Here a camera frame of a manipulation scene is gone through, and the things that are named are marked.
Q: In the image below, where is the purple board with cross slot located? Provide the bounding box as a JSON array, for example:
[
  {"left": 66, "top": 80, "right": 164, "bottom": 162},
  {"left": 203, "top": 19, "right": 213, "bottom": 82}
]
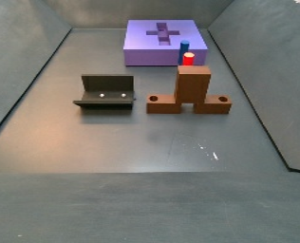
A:
[{"left": 124, "top": 20, "right": 209, "bottom": 66}]

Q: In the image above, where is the red peg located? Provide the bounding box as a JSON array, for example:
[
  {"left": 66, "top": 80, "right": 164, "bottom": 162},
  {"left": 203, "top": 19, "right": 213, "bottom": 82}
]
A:
[{"left": 184, "top": 52, "right": 195, "bottom": 65}]

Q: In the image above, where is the black angle fixture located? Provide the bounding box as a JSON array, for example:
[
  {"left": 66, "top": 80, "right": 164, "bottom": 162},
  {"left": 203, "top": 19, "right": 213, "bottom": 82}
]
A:
[{"left": 73, "top": 74, "right": 136, "bottom": 109}]

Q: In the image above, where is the brown T-shaped block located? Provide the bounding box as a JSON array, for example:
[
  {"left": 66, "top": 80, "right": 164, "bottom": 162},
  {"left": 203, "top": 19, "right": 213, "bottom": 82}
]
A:
[{"left": 146, "top": 65, "right": 233, "bottom": 114}]

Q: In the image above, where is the blue peg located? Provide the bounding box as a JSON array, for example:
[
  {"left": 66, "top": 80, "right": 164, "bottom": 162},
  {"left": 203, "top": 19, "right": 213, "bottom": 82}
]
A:
[{"left": 178, "top": 40, "right": 189, "bottom": 65}]

